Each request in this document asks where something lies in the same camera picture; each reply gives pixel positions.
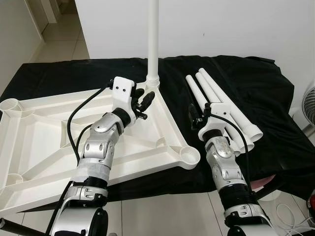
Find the white plastic table leg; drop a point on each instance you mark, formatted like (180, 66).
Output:
(223, 93)
(212, 93)
(153, 39)
(199, 93)

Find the white plastic children tabletop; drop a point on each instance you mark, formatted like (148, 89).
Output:
(39, 132)

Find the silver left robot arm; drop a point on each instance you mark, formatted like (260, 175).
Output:
(98, 142)

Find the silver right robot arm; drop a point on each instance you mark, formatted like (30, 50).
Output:
(221, 162)

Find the black table cloth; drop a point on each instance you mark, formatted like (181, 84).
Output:
(256, 88)

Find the pink object under table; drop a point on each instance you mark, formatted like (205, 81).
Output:
(264, 183)

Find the white round fan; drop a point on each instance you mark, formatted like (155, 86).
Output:
(310, 105)

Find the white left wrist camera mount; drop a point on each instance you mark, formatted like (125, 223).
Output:
(122, 91)

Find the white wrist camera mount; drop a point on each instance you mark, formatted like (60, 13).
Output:
(215, 109)
(122, 91)

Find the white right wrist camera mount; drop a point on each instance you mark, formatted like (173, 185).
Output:
(215, 109)

